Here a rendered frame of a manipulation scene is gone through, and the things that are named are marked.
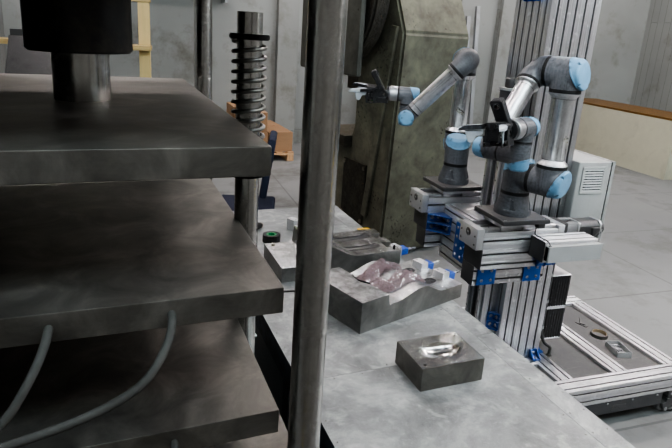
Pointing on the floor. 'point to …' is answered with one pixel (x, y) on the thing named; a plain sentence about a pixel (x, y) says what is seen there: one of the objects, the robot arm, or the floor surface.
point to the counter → (627, 136)
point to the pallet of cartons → (277, 135)
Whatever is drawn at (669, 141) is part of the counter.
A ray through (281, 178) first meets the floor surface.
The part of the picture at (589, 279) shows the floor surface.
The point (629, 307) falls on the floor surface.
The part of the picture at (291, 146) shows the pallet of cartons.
